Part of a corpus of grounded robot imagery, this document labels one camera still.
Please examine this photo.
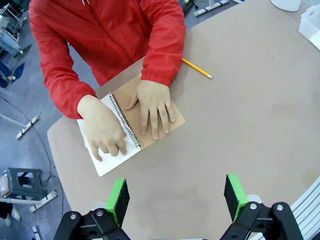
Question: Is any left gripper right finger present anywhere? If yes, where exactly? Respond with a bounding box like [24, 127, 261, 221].
[219, 173, 305, 240]

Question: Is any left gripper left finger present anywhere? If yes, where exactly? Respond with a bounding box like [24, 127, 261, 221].
[52, 177, 131, 240]

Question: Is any spiral notebook with kraft cover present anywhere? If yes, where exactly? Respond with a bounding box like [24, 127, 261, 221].
[76, 73, 186, 178]

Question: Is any yellow pencil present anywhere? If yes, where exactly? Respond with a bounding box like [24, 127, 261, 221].
[181, 57, 214, 80]

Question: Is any person's right forearm red sleeve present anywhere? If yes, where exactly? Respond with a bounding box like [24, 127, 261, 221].
[39, 57, 98, 120]

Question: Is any person's left forearm red sleeve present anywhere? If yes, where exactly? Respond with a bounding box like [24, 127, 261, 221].
[141, 19, 187, 88]

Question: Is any person's right hand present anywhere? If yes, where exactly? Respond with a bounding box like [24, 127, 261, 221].
[76, 94, 128, 162]

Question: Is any person's left hand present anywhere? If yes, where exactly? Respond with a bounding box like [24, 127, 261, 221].
[124, 79, 176, 140]

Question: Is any white stand with T-foot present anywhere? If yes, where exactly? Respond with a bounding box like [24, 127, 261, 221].
[0, 189, 58, 213]
[0, 112, 42, 140]

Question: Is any grey plastic step stool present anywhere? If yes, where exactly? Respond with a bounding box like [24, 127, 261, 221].
[6, 166, 48, 201]

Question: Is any person in red jacket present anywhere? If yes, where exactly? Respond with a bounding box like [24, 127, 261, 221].
[28, 0, 187, 87]

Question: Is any white plastic mesh basket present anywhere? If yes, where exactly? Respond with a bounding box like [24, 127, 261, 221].
[298, 3, 320, 51]

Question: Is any white tubular table foot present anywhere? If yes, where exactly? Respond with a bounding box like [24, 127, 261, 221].
[193, 0, 230, 18]

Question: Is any white cylindrical bin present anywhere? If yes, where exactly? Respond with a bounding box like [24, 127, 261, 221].
[270, 0, 302, 12]

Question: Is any metal equipment rack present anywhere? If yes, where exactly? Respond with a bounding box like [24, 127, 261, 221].
[0, 0, 31, 57]

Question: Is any white slatted frame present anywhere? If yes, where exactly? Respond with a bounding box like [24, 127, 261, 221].
[291, 174, 320, 240]

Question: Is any thin black floor cable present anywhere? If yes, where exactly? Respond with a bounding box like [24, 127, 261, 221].
[0, 96, 65, 218]

